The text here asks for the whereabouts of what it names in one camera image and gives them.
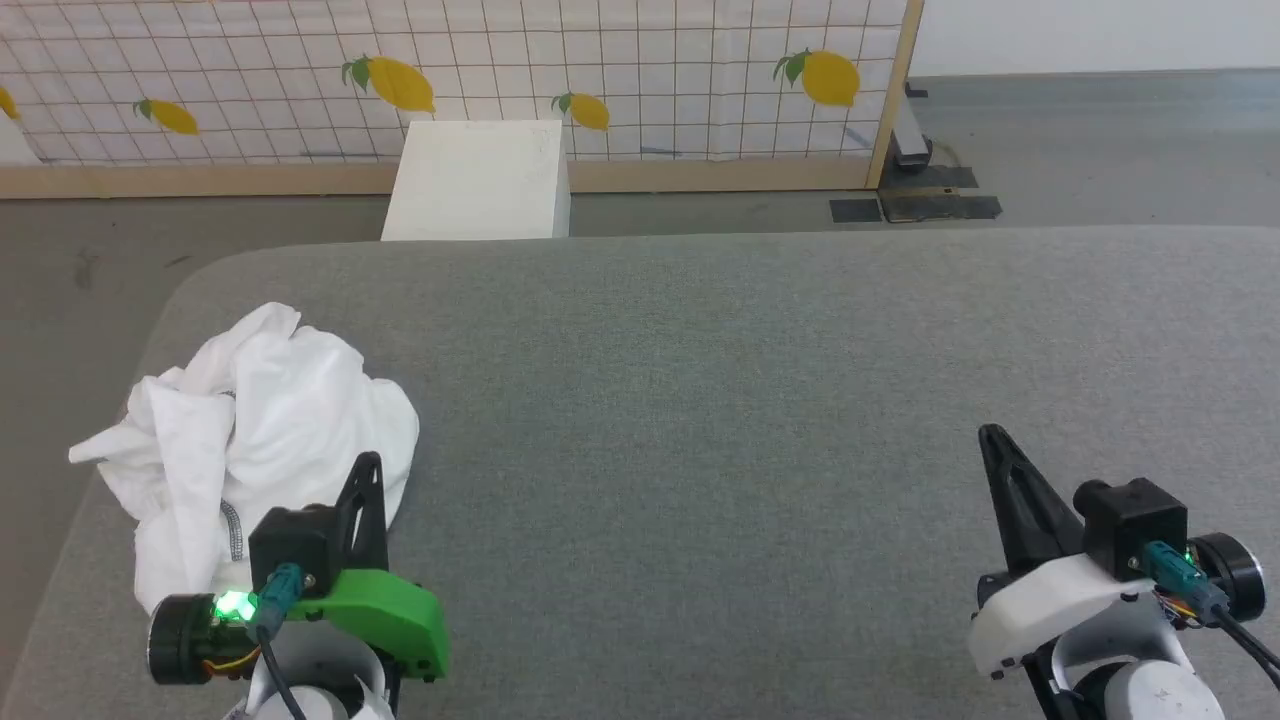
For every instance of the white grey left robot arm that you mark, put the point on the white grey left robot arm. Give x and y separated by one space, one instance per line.
180 640

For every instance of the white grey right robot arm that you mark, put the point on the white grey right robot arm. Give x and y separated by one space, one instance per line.
1150 690

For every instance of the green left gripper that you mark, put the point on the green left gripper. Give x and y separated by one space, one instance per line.
390 615

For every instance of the white box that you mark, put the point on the white box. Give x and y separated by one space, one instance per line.
475 185

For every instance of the metal partition foot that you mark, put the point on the metal partition foot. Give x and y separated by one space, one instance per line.
910 140

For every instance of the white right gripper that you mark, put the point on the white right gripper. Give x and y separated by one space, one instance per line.
1050 600

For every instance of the lemon print partition screen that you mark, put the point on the lemon print partition screen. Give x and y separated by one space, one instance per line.
600 60

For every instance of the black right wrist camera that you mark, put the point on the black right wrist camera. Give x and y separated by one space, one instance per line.
1135 525

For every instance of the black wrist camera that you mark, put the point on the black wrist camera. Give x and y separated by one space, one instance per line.
290 545
1135 525

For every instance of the white shirt with grey stitching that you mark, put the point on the white shirt with grey stitching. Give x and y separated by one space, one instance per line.
260 430

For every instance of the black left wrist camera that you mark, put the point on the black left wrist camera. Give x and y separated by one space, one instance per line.
290 545

